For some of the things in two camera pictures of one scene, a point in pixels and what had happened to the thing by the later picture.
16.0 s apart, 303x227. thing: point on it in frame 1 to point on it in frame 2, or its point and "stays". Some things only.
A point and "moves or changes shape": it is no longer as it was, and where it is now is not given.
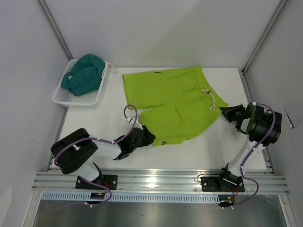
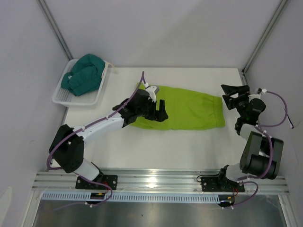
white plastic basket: x=66 y=98 stays
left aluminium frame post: x=45 y=9 stays
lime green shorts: x=186 y=107 moves or changes shape
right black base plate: x=222 y=184 stays
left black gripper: x=149 y=137 to x=160 y=115
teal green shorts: x=85 y=76 stays
